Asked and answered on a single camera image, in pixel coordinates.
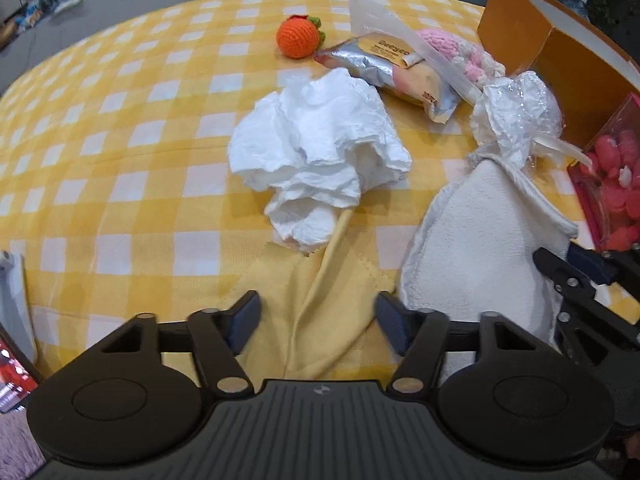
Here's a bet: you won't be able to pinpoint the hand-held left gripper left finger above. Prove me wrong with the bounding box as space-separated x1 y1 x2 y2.
92 290 262 400

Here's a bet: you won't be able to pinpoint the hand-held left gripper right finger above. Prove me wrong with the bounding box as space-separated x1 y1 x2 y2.
376 290 546 403

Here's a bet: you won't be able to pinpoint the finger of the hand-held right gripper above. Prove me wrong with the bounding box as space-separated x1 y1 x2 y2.
569 241 640 286
532 246 640 376

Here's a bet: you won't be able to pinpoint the yellow cloth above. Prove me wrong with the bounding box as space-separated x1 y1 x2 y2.
240 207 401 381

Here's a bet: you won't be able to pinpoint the white towel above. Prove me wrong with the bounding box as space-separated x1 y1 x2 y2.
400 157 580 346

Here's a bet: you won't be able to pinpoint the pink plastic box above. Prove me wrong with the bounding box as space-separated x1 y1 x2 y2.
567 92 640 256

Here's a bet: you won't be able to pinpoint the white plastic wrapper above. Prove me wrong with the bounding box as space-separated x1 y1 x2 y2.
469 71 598 171

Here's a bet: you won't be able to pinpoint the white tissue paper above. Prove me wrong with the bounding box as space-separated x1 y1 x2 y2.
227 67 413 253

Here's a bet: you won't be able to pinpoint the silver snack packet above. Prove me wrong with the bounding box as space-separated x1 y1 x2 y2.
314 32 460 125

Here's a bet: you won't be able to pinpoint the orange cardboard box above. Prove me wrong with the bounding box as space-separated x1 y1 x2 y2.
477 0 640 148

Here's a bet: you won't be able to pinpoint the pink crochet toy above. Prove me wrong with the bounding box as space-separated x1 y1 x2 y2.
416 28 507 86

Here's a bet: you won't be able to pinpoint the orange crochet toy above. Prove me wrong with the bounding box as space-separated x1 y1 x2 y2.
276 14 327 59

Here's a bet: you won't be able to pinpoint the clear plastic bag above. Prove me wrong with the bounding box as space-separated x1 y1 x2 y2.
349 0 483 106

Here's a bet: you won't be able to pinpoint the yellow checkered tablecloth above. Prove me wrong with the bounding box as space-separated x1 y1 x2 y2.
0 0 640 381

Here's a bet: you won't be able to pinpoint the white plastic stand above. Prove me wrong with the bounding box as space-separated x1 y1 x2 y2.
0 250 38 366

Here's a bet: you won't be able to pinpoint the smartphone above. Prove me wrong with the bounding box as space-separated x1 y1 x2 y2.
0 322 43 413

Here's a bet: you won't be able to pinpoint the purple fuzzy blanket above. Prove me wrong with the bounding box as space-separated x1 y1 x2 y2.
0 410 46 480

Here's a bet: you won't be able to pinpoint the snack bags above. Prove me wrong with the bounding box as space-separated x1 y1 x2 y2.
0 0 43 51

